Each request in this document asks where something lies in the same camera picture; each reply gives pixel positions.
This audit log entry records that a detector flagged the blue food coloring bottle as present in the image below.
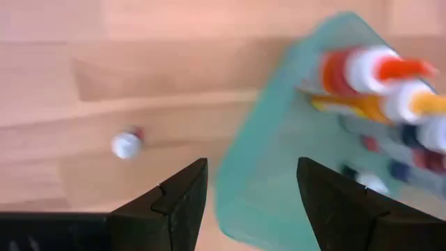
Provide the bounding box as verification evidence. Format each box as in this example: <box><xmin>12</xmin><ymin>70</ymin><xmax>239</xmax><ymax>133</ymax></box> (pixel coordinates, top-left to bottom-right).
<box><xmin>397</xmin><ymin>116</ymin><xmax>446</xmax><ymax>155</ymax></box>

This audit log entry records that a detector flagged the red food coloring bottle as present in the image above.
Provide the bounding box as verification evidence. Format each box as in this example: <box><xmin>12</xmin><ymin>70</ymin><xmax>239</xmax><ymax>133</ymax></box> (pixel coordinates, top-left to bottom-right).
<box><xmin>317</xmin><ymin>44</ymin><xmax>439</xmax><ymax>99</ymax></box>

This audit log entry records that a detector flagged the yellow food coloring bottle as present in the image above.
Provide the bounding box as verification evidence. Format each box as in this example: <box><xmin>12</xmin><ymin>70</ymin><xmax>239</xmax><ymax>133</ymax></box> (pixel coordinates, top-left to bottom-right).
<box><xmin>309</xmin><ymin>79</ymin><xmax>446</xmax><ymax>127</ymax></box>

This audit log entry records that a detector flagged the small white-capped dye bottle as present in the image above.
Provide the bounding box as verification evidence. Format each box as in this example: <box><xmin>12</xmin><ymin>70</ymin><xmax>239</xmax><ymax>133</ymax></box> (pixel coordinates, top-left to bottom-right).
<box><xmin>339</xmin><ymin>162</ymin><xmax>391</xmax><ymax>196</ymax></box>
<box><xmin>360</xmin><ymin>135</ymin><xmax>383</xmax><ymax>154</ymax></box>
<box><xmin>388</xmin><ymin>159</ymin><xmax>413</xmax><ymax>184</ymax></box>
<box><xmin>110</xmin><ymin>125</ymin><xmax>146</xmax><ymax>161</ymax></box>

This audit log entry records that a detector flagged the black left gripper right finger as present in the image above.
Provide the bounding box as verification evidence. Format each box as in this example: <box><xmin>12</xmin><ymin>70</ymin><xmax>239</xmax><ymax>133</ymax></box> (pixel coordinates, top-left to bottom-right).
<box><xmin>296</xmin><ymin>156</ymin><xmax>446</xmax><ymax>251</ymax></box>

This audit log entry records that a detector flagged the pink food coloring bottle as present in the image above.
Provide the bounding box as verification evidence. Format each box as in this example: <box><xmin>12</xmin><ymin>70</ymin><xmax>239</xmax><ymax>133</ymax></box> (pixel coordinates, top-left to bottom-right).
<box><xmin>410</xmin><ymin>148</ymin><xmax>446</xmax><ymax>175</ymax></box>

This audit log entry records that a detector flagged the translucent green plastic tray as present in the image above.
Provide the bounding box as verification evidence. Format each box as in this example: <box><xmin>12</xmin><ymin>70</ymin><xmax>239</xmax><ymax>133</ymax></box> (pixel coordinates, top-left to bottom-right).
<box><xmin>213</xmin><ymin>11</ymin><xmax>446</xmax><ymax>251</ymax></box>

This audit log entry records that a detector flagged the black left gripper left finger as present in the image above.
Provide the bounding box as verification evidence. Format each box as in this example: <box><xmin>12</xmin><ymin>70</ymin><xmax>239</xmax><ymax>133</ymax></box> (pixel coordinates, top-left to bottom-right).
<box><xmin>107</xmin><ymin>157</ymin><xmax>209</xmax><ymax>251</ymax></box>

